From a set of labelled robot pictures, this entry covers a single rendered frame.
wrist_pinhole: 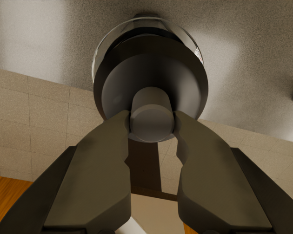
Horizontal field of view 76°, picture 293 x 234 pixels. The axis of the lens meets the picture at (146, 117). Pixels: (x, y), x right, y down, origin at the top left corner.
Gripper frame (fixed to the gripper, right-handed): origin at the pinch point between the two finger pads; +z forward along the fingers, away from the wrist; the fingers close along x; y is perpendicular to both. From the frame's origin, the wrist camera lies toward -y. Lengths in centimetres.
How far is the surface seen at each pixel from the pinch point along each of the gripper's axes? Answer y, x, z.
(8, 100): 60, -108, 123
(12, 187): 150, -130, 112
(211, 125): 81, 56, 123
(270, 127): 20.3, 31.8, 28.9
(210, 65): 4.5, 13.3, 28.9
